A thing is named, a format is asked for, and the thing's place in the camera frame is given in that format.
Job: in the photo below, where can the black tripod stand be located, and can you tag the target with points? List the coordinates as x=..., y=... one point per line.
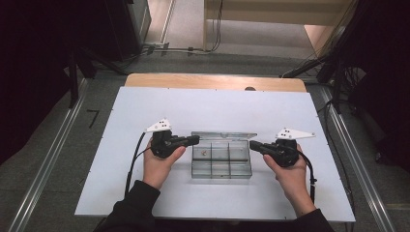
x=336, y=64

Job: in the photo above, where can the wooden table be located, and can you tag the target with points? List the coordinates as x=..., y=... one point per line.
x=209, y=82

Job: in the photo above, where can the metal floor rail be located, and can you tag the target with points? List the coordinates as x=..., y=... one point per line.
x=51, y=161
x=357, y=167

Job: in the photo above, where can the clear plastic compartment box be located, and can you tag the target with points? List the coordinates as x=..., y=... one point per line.
x=220, y=158

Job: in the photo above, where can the dark cabinet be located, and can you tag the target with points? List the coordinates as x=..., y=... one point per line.
x=135, y=25

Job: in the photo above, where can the dark curtain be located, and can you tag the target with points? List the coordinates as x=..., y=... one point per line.
x=32, y=64
x=386, y=80

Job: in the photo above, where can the person's left hand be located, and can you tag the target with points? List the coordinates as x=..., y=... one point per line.
x=159, y=170

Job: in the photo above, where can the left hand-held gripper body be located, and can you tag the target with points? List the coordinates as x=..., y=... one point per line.
x=161, y=141

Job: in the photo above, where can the light wooden shelf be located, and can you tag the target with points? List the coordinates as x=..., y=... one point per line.
x=274, y=13

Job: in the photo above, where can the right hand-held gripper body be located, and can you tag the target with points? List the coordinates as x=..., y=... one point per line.
x=283, y=151

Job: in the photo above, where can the black metal stand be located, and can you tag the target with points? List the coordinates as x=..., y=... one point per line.
x=73, y=80

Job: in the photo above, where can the person's right hand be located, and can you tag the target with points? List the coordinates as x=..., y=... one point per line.
x=290, y=177

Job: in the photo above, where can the white board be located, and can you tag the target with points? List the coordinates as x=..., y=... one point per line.
x=154, y=106

